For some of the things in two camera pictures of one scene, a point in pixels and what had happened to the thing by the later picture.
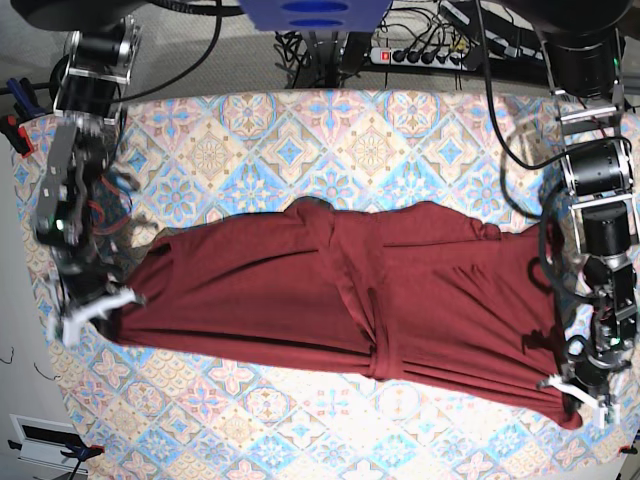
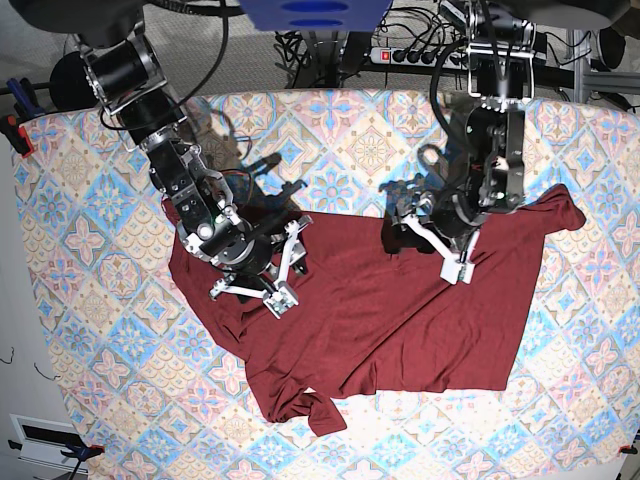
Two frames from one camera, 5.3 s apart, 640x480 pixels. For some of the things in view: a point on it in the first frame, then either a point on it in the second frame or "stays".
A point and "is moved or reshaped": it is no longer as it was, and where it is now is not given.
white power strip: x=453 y=59 stays
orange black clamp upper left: x=16 y=134 stays
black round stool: x=61 y=87 stays
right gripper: x=587 y=376 → x=451 y=221
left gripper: x=86 y=288 → x=258 y=264
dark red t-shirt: x=417 y=295 is moved or reshaped
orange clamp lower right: x=628 y=449 stays
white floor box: x=42 y=441 stays
